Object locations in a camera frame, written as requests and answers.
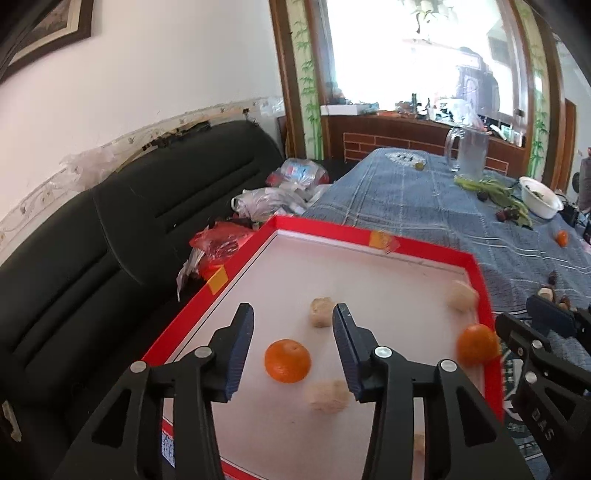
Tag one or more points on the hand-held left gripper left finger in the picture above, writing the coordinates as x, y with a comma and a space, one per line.
239, 350

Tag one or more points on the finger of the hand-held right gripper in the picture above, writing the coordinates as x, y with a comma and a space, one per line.
551, 316
540, 369

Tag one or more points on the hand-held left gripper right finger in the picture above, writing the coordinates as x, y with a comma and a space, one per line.
347, 350

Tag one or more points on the brown round fruit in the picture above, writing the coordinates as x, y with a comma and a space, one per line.
563, 302

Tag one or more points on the pale walnut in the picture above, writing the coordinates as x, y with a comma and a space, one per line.
328, 395
461, 294
546, 293
419, 445

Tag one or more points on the pale round pastry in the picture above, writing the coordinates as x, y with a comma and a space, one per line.
321, 312

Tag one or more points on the orange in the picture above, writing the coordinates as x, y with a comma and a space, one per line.
478, 344
562, 238
287, 361

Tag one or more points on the red cardboard box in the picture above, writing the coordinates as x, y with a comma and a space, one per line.
369, 286

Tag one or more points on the black device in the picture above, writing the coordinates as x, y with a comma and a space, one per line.
572, 213

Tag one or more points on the red plastic bag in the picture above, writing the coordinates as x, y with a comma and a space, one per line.
221, 242

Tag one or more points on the white bowl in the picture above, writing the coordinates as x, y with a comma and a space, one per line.
540, 201

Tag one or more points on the green vegetable stalks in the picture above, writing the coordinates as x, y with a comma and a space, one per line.
489, 187

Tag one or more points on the white plastic bag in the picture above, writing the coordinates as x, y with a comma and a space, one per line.
268, 201

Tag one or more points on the blue checked tablecloth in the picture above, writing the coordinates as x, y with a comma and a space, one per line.
415, 207

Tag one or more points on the black leather sofa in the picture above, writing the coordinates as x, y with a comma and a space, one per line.
92, 277

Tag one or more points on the wooden door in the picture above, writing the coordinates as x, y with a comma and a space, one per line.
569, 147

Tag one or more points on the glass pitcher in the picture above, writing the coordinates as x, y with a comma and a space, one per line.
471, 152

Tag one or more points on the clear bag of blue packets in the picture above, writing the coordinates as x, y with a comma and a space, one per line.
300, 173

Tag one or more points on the clear plastic bag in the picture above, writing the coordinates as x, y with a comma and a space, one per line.
464, 110

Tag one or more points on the white paper scrap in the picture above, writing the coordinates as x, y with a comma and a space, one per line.
11, 422

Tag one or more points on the clear plastic sheet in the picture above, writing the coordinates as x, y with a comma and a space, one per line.
87, 164

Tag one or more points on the white flat box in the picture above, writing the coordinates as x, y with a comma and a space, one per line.
348, 109

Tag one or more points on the wooden room divider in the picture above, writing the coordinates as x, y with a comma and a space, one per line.
295, 92

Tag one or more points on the framed wall painting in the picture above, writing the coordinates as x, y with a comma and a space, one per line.
60, 23

